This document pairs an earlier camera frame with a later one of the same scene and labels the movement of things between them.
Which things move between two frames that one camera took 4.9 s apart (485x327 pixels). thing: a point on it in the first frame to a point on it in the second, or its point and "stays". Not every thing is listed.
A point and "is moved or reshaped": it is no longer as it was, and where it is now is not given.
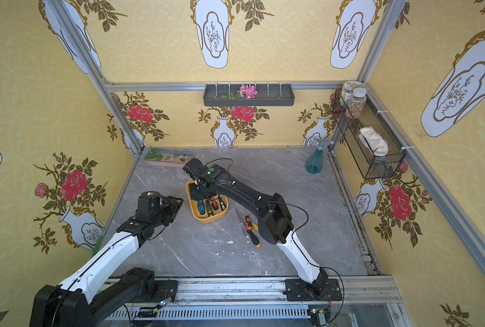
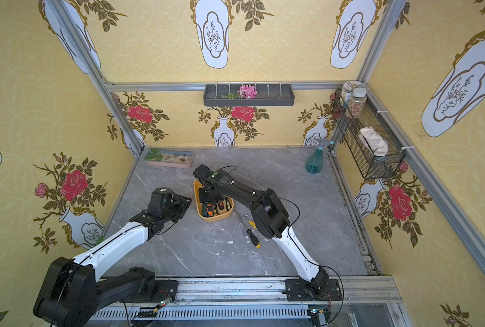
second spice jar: x=347 y=91 stays
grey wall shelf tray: x=268 y=95 stays
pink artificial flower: x=246 y=92 stays
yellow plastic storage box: x=209 y=208 is moved or reshaped
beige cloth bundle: x=374 y=143 stays
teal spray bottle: x=313 y=164 stays
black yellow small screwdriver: x=222 y=204 is moved or reshaped
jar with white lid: x=357 y=103 stays
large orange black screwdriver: x=252 y=235 to x=209 y=208
